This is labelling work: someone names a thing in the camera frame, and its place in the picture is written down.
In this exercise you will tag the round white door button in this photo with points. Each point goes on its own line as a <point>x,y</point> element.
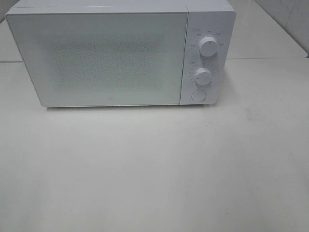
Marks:
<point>199,96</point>

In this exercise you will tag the white microwave knob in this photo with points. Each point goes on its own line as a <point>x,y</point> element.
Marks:
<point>202,76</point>
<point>208,45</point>

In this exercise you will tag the white microwave oven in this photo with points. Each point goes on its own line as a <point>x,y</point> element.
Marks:
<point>214,17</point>

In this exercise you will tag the white microwave door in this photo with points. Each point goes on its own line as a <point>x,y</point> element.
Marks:
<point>77,60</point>

